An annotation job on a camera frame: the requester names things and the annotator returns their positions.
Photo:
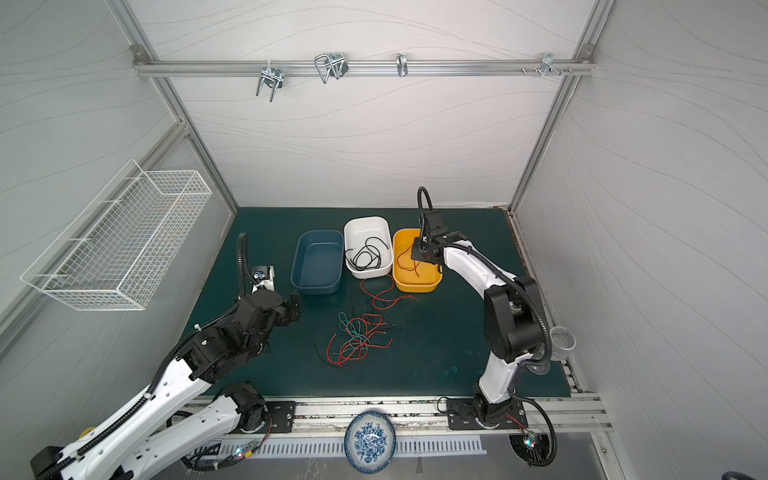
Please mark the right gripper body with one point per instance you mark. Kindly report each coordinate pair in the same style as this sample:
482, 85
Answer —
424, 251

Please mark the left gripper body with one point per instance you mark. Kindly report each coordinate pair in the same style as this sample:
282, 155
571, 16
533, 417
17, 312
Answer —
287, 316

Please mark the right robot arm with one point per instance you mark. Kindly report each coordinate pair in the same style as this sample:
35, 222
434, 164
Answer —
515, 326

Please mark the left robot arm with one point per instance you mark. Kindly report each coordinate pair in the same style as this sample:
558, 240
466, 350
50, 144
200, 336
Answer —
135, 442

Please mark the yellow plastic bin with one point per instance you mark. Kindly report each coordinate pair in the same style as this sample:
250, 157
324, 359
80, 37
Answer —
410, 276

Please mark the blue plastic bin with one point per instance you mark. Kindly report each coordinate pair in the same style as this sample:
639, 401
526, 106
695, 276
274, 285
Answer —
318, 262

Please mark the white plastic bin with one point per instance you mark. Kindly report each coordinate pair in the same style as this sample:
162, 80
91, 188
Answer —
368, 251

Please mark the blue white patterned plate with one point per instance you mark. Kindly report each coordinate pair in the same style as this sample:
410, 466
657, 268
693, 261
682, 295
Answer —
370, 442

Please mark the clear glass jar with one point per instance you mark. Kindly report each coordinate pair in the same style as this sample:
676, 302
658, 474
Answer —
563, 343

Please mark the metal U-bolt hook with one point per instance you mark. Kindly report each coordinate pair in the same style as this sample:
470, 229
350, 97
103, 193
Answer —
331, 65

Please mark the metal corner hook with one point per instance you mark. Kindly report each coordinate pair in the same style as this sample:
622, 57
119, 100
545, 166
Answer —
547, 67

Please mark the metal clamp hook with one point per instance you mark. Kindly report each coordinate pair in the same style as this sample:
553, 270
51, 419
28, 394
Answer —
271, 79

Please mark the aluminium crossbar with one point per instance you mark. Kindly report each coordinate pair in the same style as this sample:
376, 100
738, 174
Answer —
357, 68

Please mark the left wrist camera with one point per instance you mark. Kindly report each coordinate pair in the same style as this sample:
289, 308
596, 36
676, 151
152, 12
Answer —
262, 277

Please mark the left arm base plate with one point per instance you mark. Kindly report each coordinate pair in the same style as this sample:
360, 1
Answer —
272, 416

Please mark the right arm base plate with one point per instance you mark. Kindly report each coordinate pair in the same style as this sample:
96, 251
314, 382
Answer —
464, 413

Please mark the white wire basket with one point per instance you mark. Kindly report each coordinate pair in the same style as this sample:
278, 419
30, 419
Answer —
114, 254

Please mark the small metal bracket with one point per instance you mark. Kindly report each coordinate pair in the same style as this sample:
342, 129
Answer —
401, 65

